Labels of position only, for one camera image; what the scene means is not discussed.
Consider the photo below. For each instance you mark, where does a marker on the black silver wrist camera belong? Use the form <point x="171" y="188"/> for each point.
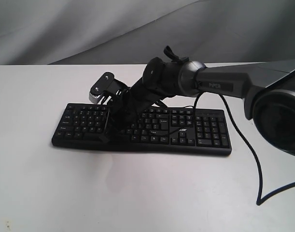
<point x="107" y="89"/>

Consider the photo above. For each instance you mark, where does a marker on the black Acer computer keyboard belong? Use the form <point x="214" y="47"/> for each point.
<point x="160" y="130"/>

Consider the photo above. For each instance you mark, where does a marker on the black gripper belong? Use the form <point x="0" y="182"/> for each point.
<point x="132" y="103"/>

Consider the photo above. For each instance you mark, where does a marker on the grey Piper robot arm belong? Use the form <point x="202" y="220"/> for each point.
<point x="267" y="90"/>

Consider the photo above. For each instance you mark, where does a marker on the grey fabric backdrop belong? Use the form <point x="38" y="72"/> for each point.
<point x="134" y="31"/>

